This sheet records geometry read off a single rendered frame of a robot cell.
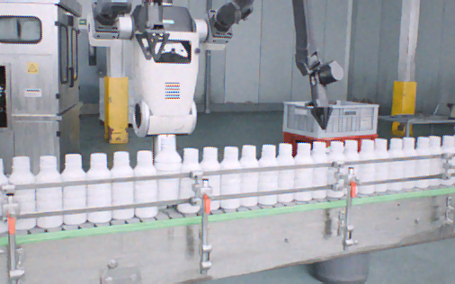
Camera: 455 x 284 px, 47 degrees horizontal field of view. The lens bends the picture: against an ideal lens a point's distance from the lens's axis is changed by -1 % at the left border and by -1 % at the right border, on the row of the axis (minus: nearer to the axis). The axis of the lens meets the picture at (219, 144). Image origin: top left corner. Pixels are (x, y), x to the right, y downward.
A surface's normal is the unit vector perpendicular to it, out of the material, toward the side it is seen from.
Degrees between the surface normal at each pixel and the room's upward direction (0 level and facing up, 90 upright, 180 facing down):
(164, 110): 90
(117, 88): 90
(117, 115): 90
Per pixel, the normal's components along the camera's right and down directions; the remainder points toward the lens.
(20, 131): 0.13, 0.15
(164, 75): 0.43, 0.15
